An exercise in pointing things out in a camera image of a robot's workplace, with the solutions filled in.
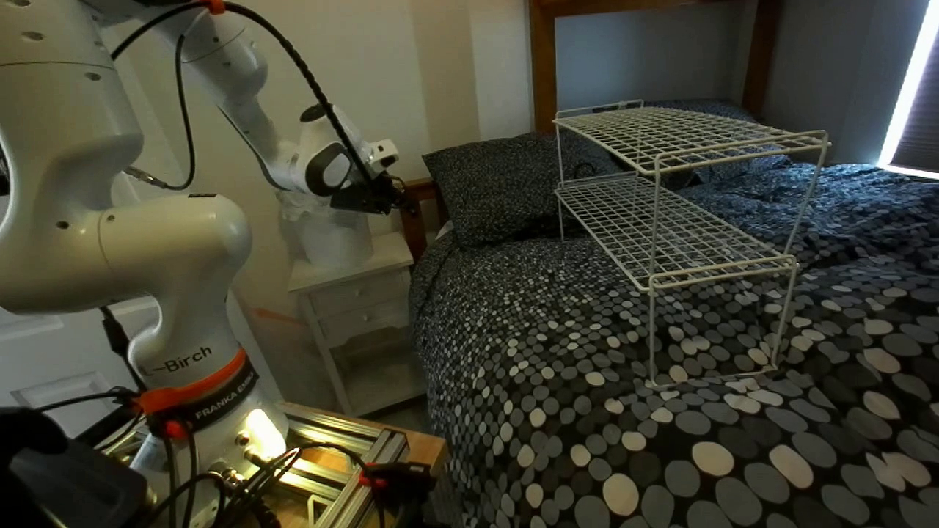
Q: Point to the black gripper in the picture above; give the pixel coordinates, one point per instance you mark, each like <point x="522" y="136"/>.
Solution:
<point x="367" y="196"/>

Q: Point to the window roller blind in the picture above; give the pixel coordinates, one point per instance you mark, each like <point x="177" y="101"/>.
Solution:
<point x="924" y="89"/>

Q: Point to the robot base mounting frame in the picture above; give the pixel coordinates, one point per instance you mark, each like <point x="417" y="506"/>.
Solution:
<point x="333" y="469"/>

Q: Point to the wooden bunk bed frame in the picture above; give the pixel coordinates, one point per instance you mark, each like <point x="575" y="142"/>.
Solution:
<point x="543" y="68"/>

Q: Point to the white nightstand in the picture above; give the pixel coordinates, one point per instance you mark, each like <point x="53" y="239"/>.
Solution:
<point x="377" y="368"/>

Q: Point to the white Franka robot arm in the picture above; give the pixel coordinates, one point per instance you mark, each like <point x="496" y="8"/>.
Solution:
<point x="105" y="234"/>

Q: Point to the black device beside base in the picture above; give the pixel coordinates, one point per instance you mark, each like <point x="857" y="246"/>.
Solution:
<point x="60" y="479"/>

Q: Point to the dark dotted pillow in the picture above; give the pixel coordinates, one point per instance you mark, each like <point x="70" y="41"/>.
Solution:
<point x="502" y="190"/>

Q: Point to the dotted black grey duvet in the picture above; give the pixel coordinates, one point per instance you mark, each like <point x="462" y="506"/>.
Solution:
<point x="604" y="391"/>

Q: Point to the black clamp with red tips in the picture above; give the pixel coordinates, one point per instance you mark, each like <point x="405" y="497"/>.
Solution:
<point x="396" y="482"/>

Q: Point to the blue crumpled blanket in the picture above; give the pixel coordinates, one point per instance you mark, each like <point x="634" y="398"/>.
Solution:
<point x="860" y="205"/>

